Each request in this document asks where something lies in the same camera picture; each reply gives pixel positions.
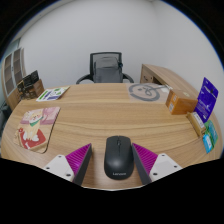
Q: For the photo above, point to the green packet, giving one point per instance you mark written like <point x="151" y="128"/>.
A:
<point x="212" y="131"/>

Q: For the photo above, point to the cartoon print mouse pad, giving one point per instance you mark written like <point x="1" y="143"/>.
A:
<point x="33" y="130"/>

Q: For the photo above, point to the blue packet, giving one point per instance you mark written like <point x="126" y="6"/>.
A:
<point x="207" y="143"/>

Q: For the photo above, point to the orange cardboard box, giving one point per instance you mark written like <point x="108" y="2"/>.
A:
<point x="181" y="101"/>

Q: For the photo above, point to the wooden shelf unit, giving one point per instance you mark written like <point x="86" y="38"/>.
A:
<point x="11" y="75"/>

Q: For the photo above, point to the grey backpack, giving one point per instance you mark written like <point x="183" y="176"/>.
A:
<point x="107" y="70"/>

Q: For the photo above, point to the dark brown cardboard box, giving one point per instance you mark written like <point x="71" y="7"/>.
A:
<point x="36" y="90"/>

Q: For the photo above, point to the black box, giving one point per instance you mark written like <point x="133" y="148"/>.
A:
<point x="30" y="78"/>

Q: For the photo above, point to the black computer mouse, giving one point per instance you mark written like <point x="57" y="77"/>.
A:
<point x="118" y="156"/>

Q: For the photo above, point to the white sticker sheet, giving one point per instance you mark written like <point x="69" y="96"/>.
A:
<point x="52" y="93"/>

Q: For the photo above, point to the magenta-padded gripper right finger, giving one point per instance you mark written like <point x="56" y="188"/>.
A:
<point x="163" y="165"/>

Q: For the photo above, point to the small tan box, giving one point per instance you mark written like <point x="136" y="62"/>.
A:
<point x="196" y="123"/>

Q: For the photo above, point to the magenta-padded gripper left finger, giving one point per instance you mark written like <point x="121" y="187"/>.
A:
<point x="60" y="165"/>

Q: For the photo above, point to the purple blister package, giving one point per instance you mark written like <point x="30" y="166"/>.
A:
<point x="206" y="98"/>

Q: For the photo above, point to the wooden side desk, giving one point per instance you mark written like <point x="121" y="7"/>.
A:
<point x="166" y="75"/>

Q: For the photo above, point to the black mesh office chair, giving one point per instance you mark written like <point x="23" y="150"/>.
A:
<point x="105" y="55"/>

